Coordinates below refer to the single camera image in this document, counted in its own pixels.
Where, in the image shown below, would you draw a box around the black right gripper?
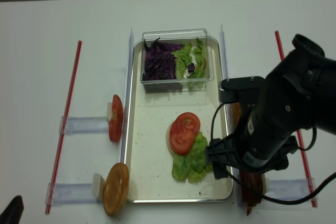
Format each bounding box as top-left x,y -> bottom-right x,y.
205,133 -> 298,179

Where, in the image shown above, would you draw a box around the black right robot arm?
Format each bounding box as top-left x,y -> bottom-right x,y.
205,34 -> 335,179

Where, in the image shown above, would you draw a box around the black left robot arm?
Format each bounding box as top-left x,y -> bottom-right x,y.
0,195 -> 24,224

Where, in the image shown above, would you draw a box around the white stopper block meat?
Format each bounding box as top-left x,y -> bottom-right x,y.
262,177 -> 269,195

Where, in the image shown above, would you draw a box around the lettuce leaf on tray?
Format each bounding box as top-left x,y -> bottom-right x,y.
172,132 -> 213,184

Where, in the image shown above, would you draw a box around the lower tomato slice on tray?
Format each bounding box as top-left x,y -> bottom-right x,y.
170,123 -> 195,156

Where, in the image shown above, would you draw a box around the tomato slice on tray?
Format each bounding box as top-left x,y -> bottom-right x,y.
174,112 -> 201,136
170,123 -> 195,156

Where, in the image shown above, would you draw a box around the upper tomato slice on tray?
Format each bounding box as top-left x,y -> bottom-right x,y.
174,112 -> 201,136

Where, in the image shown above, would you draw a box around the green lettuce in box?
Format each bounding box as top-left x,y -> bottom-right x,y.
172,38 -> 207,79

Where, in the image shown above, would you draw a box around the upright tomato slices stack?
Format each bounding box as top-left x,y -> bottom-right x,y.
109,94 -> 124,143

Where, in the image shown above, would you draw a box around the white stopper block tomato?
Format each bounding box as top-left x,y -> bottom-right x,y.
106,102 -> 113,123

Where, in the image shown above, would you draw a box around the sesame burger bun front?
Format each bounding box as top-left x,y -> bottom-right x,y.
231,102 -> 241,127

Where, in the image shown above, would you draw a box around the right red strip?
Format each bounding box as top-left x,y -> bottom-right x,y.
275,30 -> 318,208

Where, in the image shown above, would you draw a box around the red strip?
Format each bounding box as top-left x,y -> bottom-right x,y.
275,30 -> 318,208
45,40 -> 82,215

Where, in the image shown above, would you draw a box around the white rectangular metal tray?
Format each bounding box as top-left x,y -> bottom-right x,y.
121,38 -> 233,203

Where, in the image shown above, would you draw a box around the clear plastic salad box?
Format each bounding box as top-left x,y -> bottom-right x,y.
140,28 -> 213,93

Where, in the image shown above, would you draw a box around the purple cabbage shreds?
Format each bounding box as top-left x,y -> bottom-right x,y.
142,38 -> 183,81

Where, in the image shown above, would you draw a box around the white stopper block bun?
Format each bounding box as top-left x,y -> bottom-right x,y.
92,173 -> 106,201

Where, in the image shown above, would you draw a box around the left red strip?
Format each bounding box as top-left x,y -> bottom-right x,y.
45,40 -> 82,215

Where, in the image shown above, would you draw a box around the black cable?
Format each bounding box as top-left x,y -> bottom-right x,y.
209,102 -> 336,205

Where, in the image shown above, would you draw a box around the clear holder rail meat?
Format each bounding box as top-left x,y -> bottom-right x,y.
237,177 -> 319,211

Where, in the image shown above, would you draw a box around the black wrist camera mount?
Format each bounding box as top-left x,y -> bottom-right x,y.
218,76 -> 265,105

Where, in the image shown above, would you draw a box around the left clear tray rail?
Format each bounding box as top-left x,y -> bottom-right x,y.
120,28 -> 134,164

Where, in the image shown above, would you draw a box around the clear holder rail tomato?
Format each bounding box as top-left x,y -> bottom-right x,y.
59,116 -> 109,135

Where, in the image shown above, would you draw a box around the clear holder rail toasted bun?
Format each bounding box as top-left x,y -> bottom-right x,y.
45,183 -> 99,206

